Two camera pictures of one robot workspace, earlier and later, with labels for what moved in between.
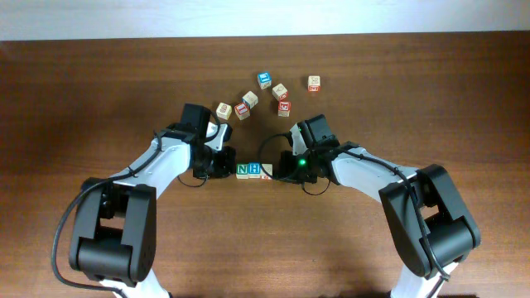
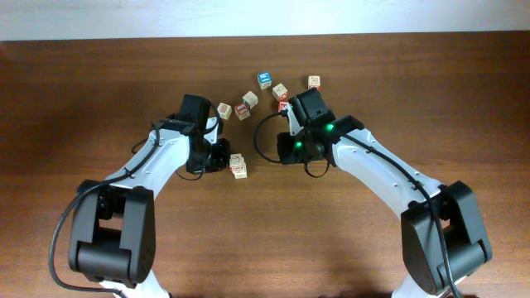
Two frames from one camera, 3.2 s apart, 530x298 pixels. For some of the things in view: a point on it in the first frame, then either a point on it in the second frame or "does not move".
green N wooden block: [242, 171] does not move
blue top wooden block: [264, 80] does not move
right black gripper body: [286, 164] → [286, 148]
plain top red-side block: [280, 92] does not move
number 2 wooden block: [268, 168] → [236, 160]
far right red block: [314, 84] does not move
